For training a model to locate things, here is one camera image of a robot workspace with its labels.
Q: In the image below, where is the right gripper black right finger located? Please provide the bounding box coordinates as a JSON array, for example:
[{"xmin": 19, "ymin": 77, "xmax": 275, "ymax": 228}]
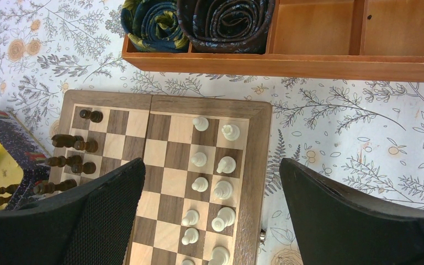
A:
[{"xmin": 279, "ymin": 158, "xmax": 424, "ymax": 264}]

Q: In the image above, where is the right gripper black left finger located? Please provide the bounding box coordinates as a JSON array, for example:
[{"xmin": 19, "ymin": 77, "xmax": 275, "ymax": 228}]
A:
[{"xmin": 0, "ymin": 158, "xmax": 146, "ymax": 264}]

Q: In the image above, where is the dark chess pawn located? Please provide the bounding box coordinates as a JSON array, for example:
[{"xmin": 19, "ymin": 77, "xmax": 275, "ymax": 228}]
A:
[
  {"xmin": 71, "ymin": 162, "xmax": 96, "ymax": 174},
  {"xmin": 79, "ymin": 109, "xmax": 103, "ymax": 123},
  {"xmin": 73, "ymin": 140, "xmax": 98, "ymax": 153}
]

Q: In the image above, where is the gold tin box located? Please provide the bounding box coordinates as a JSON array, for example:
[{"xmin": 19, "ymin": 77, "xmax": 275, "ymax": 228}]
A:
[{"xmin": 0, "ymin": 110, "xmax": 50, "ymax": 210}]

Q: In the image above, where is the dark chess pawn on board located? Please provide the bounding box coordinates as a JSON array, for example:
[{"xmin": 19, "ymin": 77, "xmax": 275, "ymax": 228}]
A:
[
  {"xmin": 79, "ymin": 109, "xmax": 103, "ymax": 123},
  {"xmin": 71, "ymin": 162, "xmax": 96, "ymax": 174}
]

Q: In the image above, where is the white chess piece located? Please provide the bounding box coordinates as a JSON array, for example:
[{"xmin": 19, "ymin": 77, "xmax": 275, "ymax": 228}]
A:
[
  {"xmin": 221, "ymin": 124, "xmax": 241, "ymax": 141},
  {"xmin": 216, "ymin": 156, "xmax": 236, "ymax": 174}
]

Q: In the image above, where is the white chess pawn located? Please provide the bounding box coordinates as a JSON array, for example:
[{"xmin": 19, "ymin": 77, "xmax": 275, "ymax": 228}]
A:
[
  {"xmin": 190, "ymin": 152, "xmax": 207, "ymax": 167},
  {"xmin": 192, "ymin": 116, "xmax": 209, "ymax": 131}
]

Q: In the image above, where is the floral tablecloth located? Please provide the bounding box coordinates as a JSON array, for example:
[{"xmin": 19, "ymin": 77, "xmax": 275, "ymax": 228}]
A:
[{"xmin": 0, "ymin": 1, "xmax": 424, "ymax": 264}]

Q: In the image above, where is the wooden chessboard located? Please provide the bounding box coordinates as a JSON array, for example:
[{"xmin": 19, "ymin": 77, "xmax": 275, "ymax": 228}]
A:
[{"xmin": 50, "ymin": 90, "xmax": 272, "ymax": 264}]

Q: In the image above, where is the orange wooden compartment tray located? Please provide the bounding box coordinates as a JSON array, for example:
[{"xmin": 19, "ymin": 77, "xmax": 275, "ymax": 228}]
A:
[{"xmin": 122, "ymin": 1, "xmax": 424, "ymax": 82}]

